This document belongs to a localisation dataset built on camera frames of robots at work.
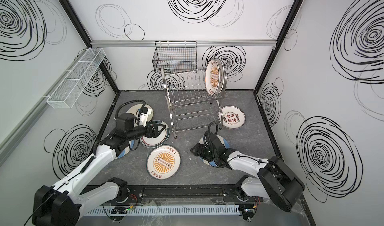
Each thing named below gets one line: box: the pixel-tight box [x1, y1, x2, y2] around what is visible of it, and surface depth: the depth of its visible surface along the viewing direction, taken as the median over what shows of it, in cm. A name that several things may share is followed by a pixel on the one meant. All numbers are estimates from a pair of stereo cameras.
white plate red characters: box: [218, 105, 246, 129], surface depth 106 cm
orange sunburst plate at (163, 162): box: [146, 144, 181, 180], surface depth 86 cm
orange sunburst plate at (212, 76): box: [205, 58, 221, 96], surface depth 83 cm
